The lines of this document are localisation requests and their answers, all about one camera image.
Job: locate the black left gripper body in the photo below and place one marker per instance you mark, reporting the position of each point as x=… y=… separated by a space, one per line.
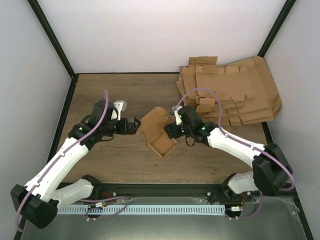
x=124 y=130

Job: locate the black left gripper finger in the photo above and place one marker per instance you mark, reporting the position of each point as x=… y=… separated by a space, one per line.
x=137 y=129
x=137 y=122

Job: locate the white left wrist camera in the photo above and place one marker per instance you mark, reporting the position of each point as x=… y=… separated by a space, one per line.
x=119 y=106

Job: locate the black back left frame post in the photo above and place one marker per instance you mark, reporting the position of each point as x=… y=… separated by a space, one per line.
x=42 y=19

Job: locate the light blue slotted cable duct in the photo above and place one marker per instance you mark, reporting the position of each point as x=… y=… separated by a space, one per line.
x=206 y=210

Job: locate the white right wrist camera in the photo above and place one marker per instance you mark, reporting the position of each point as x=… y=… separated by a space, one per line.
x=174 y=112

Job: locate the brown cardboard box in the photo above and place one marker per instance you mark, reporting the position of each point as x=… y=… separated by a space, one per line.
x=152 y=128

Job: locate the black front mounting rail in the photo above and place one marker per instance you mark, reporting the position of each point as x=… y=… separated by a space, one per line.
x=212 y=192

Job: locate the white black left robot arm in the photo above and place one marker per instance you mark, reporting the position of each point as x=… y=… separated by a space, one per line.
x=40 y=199

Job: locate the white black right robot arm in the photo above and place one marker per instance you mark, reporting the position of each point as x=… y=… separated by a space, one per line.
x=270 y=171

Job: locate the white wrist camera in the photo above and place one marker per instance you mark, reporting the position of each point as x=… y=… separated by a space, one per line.
x=119 y=106
x=174 y=112

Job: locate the stack of flat cardboard blanks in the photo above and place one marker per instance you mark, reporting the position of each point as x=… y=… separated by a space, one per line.
x=236 y=94

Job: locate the black frame post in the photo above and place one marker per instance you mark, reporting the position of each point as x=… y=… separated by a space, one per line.
x=42 y=19
x=283 y=14

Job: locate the black back right frame post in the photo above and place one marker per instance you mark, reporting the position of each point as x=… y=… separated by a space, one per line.
x=283 y=14

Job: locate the clear acrylic front plate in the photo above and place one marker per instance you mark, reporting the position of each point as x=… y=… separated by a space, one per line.
x=278 y=219

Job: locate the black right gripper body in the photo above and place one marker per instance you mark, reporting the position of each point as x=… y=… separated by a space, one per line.
x=172 y=129

